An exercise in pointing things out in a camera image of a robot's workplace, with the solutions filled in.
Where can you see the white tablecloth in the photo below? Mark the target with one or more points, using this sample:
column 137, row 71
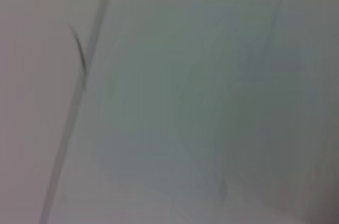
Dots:
column 185, row 102

